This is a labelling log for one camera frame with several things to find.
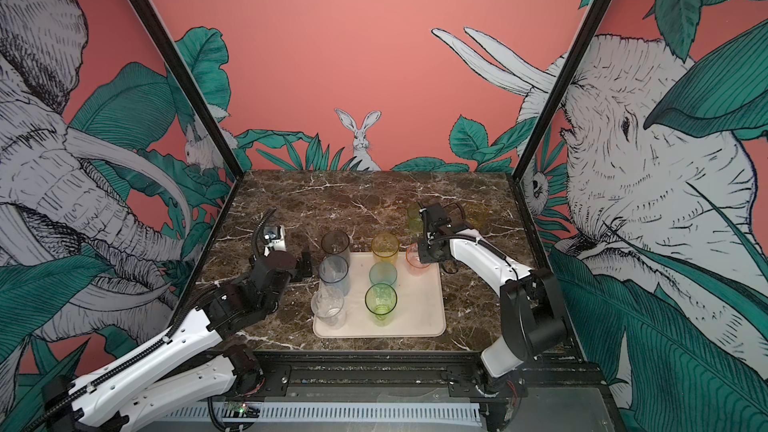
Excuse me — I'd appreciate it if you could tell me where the pink plastic cup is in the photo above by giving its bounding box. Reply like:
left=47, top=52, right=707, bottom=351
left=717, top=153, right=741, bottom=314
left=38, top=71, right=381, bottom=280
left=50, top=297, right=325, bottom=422
left=406, top=243, right=430, bottom=276

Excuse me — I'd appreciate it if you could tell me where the orange plastic cup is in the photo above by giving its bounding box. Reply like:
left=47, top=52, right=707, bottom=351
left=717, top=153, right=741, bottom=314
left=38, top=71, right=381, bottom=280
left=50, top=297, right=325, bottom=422
left=371, top=232, right=400, bottom=265

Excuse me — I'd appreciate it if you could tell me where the blue plastic cup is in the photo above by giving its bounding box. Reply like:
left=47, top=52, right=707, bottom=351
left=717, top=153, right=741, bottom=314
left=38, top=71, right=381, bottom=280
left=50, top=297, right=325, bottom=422
left=318, top=255, right=351, bottom=296

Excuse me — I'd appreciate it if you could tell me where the clear plastic cup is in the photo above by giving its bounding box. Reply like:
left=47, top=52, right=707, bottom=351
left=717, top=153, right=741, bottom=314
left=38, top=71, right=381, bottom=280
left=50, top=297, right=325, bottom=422
left=311, top=285, right=346, bottom=329

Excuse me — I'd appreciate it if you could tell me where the dark grey plastic cup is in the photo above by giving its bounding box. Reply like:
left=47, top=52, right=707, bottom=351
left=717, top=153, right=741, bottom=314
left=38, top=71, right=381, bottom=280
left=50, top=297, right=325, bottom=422
left=321, top=229, right=351, bottom=263

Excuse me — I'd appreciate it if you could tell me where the teal frosted plastic cup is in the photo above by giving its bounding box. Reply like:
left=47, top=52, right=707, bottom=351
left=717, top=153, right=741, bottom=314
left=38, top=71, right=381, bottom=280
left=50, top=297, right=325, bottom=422
left=369, top=261, right=398, bottom=287

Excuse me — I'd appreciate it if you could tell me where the beige plastic tray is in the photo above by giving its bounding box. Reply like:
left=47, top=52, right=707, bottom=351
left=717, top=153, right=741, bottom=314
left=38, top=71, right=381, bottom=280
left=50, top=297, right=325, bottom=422
left=313, top=252, right=446, bottom=339

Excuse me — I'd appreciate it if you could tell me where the tall green plastic cup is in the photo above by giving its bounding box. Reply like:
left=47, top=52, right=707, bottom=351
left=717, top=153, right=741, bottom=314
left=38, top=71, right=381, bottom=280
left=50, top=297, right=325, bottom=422
left=364, top=283, right=398, bottom=326

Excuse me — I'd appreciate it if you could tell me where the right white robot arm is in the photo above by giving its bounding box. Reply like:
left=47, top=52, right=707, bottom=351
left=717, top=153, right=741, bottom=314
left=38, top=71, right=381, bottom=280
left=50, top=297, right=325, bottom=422
left=418, top=203, right=573, bottom=378

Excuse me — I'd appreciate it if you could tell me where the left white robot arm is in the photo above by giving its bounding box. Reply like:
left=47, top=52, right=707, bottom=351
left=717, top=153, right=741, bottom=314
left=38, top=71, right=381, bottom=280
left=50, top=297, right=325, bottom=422
left=25, top=225, right=309, bottom=431

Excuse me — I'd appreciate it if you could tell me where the short green plastic cup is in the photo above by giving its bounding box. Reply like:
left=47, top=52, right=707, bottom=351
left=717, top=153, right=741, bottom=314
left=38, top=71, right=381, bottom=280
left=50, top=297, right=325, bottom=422
left=406, top=202, right=424, bottom=235

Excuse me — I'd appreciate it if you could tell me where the yellow plastic cup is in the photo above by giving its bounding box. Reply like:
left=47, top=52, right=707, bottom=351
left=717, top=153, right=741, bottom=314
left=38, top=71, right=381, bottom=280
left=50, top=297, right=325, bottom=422
left=463, top=202, right=489, bottom=231

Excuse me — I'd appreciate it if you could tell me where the white vented strip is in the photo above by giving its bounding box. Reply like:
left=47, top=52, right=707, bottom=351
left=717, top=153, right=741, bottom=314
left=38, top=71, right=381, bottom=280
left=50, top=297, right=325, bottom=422
left=161, top=402, right=483, bottom=425

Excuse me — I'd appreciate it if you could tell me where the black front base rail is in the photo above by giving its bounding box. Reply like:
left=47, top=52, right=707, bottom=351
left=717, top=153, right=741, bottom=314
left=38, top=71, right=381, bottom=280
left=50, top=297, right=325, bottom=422
left=253, top=350, right=609, bottom=401

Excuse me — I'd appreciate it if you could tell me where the right black frame post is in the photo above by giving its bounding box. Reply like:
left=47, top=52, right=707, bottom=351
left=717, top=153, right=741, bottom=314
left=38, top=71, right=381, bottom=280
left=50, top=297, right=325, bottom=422
left=512, top=0, right=612, bottom=183

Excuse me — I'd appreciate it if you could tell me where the black frame post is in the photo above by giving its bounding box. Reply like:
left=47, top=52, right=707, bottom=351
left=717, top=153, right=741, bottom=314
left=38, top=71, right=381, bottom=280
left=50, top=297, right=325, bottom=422
left=512, top=0, right=612, bottom=183
left=128, top=0, right=244, bottom=180

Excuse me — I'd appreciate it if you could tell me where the left black frame post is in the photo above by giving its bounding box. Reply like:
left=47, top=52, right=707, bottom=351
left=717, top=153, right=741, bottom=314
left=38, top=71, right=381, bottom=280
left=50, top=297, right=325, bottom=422
left=128, top=0, right=244, bottom=180

